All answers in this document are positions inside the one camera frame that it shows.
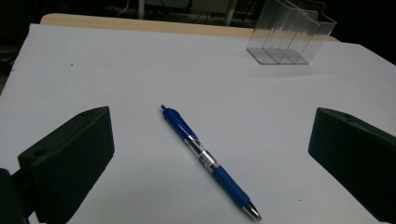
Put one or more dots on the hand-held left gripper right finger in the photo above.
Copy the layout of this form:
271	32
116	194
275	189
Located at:
358	161

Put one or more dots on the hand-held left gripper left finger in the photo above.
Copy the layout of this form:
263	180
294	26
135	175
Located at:
68	161

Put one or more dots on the blue retractable pen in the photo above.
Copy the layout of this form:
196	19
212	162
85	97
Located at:
230	185

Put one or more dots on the clear acrylic pen holder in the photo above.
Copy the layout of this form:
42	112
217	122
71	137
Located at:
280	40

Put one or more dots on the white board sheet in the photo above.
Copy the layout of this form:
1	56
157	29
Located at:
218	84

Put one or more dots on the white-legged desk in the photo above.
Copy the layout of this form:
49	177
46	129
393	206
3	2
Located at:
231	12

